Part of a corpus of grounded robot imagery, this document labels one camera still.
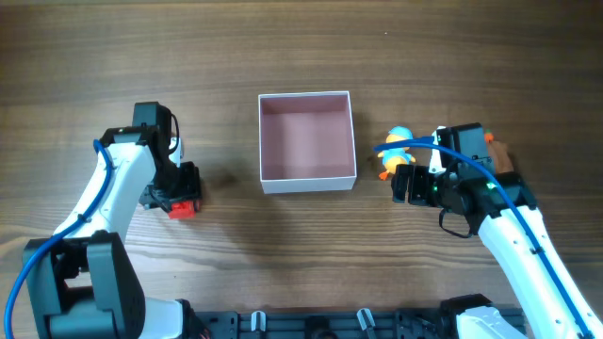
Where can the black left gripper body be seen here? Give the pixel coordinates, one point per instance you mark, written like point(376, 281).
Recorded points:
point(171, 185)

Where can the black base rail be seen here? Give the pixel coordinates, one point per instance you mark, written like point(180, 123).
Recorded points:
point(399, 324)

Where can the white box pink interior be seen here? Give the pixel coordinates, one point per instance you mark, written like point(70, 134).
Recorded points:
point(306, 142)

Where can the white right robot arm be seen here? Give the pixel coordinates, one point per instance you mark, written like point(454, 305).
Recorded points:
point(503, 214)

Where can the red toy fire truck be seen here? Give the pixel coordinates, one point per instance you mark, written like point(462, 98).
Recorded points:
point(183, 210)

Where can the yellow duck toy blue hat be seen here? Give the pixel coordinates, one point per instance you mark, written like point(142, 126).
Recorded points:
point(398, 156)

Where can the brown toy with orange top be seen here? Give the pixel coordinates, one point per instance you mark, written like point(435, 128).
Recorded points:
point(498, 151)

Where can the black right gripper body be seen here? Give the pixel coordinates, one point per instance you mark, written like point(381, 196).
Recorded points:
point(419, 185)

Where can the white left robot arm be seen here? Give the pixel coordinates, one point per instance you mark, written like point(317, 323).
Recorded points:
point(80, 280)

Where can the colourful puzzle cube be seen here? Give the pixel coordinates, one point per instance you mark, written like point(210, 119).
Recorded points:
point(175, 151)

